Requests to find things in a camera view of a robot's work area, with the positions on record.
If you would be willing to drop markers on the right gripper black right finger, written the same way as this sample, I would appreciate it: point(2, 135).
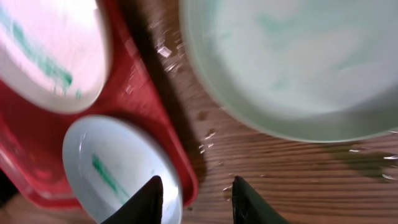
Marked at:
point(250, 208)

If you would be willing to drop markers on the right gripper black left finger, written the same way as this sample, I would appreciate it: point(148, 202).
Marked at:
point(144, 207)

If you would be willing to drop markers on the white plate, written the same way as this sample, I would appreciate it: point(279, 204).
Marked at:
point(56, 53)
point(108, 160)
point(305, 70)

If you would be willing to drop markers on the red plastic tray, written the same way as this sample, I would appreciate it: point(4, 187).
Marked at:
point(31, 138)

